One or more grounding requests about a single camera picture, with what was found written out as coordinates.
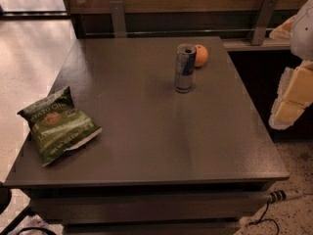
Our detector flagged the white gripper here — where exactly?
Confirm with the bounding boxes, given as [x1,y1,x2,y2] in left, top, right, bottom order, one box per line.
[268,0,313,130]

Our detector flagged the orange fruit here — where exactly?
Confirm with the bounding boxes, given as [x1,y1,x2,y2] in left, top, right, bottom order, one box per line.
[195,44,208,68]

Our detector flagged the green jalapeno chip bag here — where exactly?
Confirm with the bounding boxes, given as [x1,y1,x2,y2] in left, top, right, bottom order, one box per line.
[18,87,102,166]

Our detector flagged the silver blue energy drink can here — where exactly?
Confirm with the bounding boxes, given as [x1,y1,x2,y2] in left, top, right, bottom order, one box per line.
[174,43,197,93]

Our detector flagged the dark grey drawer cabinet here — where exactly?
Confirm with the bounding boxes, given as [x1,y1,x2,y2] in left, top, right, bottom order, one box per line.
[6,37,289,235]

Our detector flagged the black chair base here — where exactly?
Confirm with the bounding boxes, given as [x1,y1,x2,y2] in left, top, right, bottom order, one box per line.
[0,183,62,235]

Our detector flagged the right metal wall bracket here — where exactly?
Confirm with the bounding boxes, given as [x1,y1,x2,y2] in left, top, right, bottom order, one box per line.
[250,0,279,46]

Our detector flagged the metal wall bracket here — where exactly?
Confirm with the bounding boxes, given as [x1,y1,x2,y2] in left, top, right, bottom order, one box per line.
[110,1,127,38]
[250,0,279,46]

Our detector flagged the striped cable plug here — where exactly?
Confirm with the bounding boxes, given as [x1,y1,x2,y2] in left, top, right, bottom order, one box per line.
[269,189,303,204]

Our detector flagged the black cable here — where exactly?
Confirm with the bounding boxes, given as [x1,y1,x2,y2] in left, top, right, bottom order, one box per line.
[247,202,281,235]

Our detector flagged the left metal wall bracket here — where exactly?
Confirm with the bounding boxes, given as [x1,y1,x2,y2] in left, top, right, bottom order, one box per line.
[110,1,127,38]

